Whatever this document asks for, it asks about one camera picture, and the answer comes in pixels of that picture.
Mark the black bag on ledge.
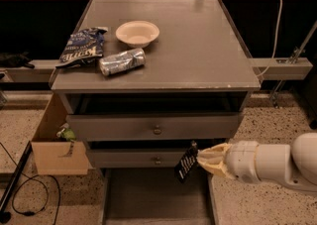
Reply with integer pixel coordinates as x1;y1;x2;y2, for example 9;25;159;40
0;52;35;68

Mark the grey top drawer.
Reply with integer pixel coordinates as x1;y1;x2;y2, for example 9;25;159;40
66;113;243;142

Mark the green item in box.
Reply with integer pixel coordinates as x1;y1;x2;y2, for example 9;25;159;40
56;123;76;142

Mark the grey middle drawer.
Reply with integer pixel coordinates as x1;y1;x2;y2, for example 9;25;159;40
86;149;185;169

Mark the black bar on floor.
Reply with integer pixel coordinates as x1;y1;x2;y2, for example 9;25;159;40
0;143;32;225

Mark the blue kettle chips bag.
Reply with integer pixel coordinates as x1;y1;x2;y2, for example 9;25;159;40
55;27;108;68

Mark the grey open bottom drawer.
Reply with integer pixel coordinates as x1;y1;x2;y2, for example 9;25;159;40
98;168;218;225

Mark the black floor cable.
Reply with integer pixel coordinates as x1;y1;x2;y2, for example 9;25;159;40
0;142;61;225

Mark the white paper bowl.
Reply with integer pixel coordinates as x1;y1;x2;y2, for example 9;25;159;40
116;21;159;48

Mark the brown cardboard box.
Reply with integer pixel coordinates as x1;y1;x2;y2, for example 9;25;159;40
31;94;89;175

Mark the crushed silver can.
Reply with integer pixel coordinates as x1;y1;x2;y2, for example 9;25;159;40
99;49;146;76

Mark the black rxbar chocolate bar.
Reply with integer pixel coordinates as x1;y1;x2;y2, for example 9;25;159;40
174;141;198;183

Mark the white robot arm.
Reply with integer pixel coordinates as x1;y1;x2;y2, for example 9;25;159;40
197;133;317;196

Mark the grey drawer cabinet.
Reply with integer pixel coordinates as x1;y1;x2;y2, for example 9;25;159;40
49;0;262;225

